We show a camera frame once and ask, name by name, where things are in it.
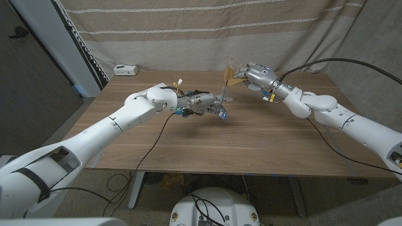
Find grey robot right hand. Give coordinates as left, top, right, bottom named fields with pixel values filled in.
left=234, top=62, right=296, bottom=103

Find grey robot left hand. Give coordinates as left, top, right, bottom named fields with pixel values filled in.
left=177, top=90, right=234, bottom=121

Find grey orange handled scissors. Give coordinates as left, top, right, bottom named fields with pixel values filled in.
left=218, top=84, right=230, bottom=109

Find brown paper bag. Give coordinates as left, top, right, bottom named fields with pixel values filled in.
left=223, top=58, right=247, bottom=87

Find beige striped curtain backdrop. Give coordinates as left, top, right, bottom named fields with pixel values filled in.
left=58, top=0, right=367, bottom=79

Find white power strip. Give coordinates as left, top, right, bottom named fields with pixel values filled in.
left=113, top=64, right=139, bottom=77

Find brown cardboard scrap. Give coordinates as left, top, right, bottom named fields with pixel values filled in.
left=161, top=174, right=185, bottom=191

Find black round floor object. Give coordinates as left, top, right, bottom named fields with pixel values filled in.
left=143, top=171, right=164, bottom=186

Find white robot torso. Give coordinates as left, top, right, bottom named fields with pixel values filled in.
left=169, top=187, right=261, bottom=226

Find white table leg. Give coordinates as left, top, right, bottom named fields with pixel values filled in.
left=128, top=171, right=146, bottom=210

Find grey table leg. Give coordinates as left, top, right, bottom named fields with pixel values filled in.
left=287, top=176, right=307, bottom=218

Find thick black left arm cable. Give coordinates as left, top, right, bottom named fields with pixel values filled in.
left=160, top=86, right=182, bottom=95

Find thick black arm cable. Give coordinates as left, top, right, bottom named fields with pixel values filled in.
left=160, top=86, right=182, bottom=95
left=278, top=58, right=402, bottom=86

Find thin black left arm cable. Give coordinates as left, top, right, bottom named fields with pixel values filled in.
left=48, top=112, right=177, bottom=218

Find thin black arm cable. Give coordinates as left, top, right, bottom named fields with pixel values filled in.
left=48, top=112, right=177, bottom=218
left=306, top=117, right=402, bottom=176

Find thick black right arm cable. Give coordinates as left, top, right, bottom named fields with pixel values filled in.
left=278, top=58, right=402, bottom=86

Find black torso cable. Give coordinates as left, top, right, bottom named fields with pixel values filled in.
left=190, top=194, right=233, bottom=226

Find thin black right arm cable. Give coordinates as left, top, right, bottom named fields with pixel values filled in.
left=306, top=117, right=402, bottom=176

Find black backdrop frame bar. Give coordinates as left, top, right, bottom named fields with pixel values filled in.
left=52, top=0, right=109, bottom=90

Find black door handle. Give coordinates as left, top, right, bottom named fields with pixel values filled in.
left=8, top=26, right=30, bottom=40

